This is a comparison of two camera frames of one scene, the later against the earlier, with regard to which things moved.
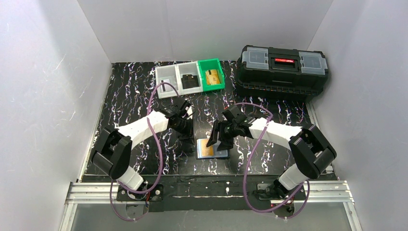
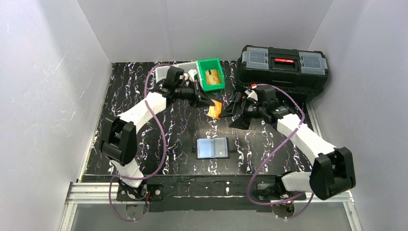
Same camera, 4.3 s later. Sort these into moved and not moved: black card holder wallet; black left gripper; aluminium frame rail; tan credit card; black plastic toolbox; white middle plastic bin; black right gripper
Moved: black left gripper; black right gripper
Not moved: aluminium frame rail; tan credit card; black plastic toolbox; black card holder wallet; white middle plastic bin
